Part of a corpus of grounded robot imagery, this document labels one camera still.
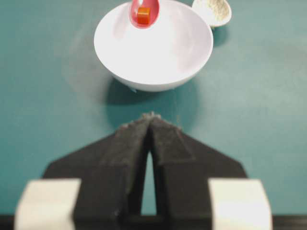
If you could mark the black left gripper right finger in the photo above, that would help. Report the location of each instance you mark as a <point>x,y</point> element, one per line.
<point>182,166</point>

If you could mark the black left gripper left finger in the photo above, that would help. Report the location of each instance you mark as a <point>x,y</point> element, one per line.
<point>112,172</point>

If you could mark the red block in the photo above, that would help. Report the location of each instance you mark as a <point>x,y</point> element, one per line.
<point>143,15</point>

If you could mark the white plastic bowl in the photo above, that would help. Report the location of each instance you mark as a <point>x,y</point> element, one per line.
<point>164,56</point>

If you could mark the crackle pattern ceramic dish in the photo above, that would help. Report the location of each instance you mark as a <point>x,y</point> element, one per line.
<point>216,13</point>

